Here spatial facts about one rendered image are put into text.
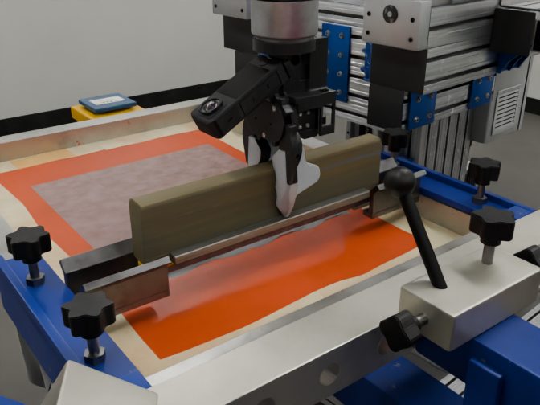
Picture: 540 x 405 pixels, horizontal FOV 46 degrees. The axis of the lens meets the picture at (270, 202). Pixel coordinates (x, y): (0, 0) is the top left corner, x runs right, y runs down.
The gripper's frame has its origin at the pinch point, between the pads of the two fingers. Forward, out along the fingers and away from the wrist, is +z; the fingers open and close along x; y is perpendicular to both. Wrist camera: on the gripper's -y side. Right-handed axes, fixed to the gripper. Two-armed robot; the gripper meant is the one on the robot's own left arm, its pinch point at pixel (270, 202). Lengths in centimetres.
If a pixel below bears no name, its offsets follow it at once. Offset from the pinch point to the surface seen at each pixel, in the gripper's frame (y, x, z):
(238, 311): -10.0, -7.3, 8.0
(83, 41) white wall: 117, 367, 51
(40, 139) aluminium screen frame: -10, 56, 5
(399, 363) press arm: 1.3, -21.7, 11.6
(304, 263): 2.8, -3.7, 8.1
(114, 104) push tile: 12, 73, 7
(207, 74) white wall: 214, 367, 88
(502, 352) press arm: -2.8, -35.3, -0.6
